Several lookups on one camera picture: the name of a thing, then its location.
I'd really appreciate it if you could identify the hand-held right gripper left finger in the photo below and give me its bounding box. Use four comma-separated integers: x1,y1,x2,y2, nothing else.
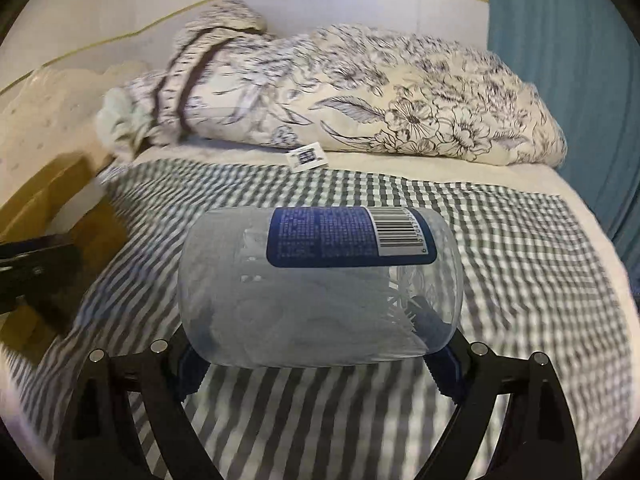
54,340,224,480

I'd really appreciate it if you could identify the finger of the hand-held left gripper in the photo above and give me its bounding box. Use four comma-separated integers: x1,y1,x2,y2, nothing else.
0,252,84,337
0,233,77,267

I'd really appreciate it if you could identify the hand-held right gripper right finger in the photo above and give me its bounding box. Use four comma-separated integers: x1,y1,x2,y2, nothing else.
413,304,584,480

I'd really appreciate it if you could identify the large cardboard box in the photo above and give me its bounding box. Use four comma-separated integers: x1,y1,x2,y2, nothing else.
0,152,129,367

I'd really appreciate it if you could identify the clear bottle blue label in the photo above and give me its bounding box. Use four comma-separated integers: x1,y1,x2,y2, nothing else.
177,204,464,367

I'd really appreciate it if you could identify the grey checked blanket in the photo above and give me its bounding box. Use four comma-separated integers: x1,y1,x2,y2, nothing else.
0,157,632,480

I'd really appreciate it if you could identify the cream tufted headboard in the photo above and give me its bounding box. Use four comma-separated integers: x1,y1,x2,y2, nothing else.
0,62,147,212

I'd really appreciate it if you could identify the pale green cloth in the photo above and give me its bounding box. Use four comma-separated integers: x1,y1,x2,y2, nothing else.
94,86,152,154

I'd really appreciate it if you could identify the white quilt tag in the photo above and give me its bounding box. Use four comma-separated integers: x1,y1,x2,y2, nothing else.
287,142,326,170

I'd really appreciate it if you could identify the floral print quilt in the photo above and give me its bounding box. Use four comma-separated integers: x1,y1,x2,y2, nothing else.
102,0,569,167

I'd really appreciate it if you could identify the teal curtain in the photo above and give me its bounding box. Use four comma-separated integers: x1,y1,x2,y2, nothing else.
485,0,640,282

